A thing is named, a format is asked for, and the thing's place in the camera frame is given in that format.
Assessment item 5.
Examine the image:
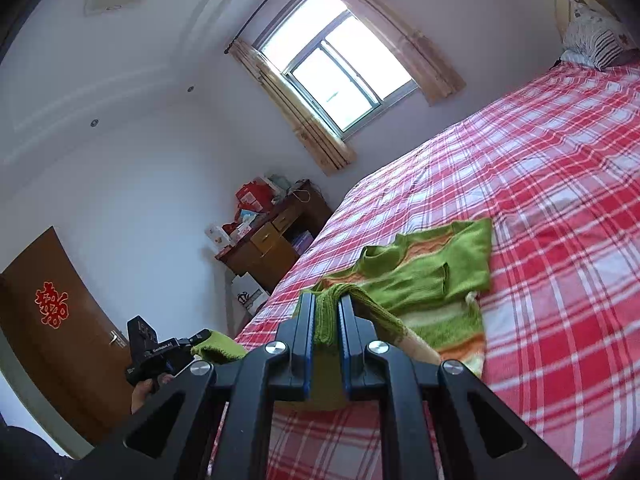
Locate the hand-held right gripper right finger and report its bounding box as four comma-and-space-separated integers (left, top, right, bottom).
337, 294, 581, 480

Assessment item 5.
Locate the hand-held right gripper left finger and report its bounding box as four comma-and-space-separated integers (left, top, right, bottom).
65, 290, 318, 480

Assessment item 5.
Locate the green striped knit sweater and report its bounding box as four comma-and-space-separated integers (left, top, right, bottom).
190, 217, 493, 411

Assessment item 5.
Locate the person's left hand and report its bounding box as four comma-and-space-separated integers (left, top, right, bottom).
131, 374, 176, 416

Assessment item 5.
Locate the white paper bag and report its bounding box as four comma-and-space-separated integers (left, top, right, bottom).
231, 272, 271, 318

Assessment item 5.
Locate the brown wooden door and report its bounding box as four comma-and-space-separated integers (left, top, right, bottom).
0, 226, 151, 461

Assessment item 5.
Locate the white upright box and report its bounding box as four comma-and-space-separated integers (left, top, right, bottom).
205, 225, 227, 255

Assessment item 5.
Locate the brown wooden desk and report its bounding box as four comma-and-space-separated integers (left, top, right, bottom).
215, 180, 333, 293

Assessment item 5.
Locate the red door decoration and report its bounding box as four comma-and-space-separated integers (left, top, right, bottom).
35, 281, 70, 329

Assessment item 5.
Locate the red gift box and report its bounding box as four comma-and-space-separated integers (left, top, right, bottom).
236, 177, 273, 211

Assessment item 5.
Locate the beige floral curtain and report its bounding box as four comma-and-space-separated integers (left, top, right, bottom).
302, 0, 466, 106
227, 38, 357, 176

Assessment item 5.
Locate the red plaid bed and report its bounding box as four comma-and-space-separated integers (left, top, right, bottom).
235, 62, 640, 480

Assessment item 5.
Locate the sliding glass window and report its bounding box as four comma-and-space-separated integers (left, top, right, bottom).
252, 0, 420, 142

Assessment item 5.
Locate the dark curtain rod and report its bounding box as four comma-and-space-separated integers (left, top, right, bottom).
223, 0, 311, 56

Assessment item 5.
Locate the floral striped pillow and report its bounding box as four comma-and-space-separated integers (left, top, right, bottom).
560, 0, 640, 71

